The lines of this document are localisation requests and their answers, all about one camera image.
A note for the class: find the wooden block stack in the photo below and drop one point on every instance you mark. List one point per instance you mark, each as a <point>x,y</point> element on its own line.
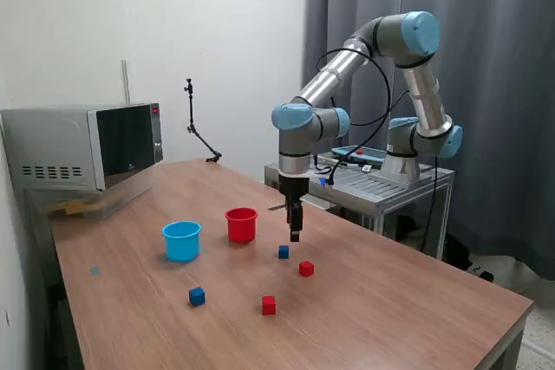
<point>69,207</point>

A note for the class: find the small red cube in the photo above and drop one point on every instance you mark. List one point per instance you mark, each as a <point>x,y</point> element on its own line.
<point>269,305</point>
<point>306,269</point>

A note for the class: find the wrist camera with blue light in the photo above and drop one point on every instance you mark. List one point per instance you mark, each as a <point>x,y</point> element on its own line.
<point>323,180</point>

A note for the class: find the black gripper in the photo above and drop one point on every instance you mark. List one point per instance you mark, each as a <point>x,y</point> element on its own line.
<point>294,188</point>

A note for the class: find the blue teach pendant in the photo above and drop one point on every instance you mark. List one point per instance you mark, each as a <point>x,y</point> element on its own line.
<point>368,154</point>

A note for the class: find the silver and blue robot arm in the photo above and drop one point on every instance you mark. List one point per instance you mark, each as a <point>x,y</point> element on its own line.
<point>329,75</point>

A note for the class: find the grey table frame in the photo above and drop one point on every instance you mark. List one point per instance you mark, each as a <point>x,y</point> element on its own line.
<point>511,344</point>

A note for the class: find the silver microwave oven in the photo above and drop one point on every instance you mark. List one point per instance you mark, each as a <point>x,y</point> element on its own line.
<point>56,144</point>

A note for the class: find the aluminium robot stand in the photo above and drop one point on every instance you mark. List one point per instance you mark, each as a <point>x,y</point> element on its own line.
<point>377,190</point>

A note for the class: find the small blue cube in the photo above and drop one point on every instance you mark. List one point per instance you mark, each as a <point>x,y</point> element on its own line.
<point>283,252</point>
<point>197,296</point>

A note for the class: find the white wall pipe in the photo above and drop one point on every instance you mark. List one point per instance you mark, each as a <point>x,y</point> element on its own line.
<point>125,84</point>

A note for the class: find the grey curtain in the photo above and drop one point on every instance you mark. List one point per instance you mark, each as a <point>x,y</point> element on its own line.
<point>498,84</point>

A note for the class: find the blue plastic cup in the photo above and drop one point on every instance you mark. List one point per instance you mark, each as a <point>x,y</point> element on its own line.
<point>182,244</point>

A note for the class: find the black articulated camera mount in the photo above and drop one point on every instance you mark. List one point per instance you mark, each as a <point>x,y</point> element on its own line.
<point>191,105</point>

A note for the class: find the red plastic cup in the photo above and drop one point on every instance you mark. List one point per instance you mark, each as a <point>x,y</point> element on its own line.
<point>241,229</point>

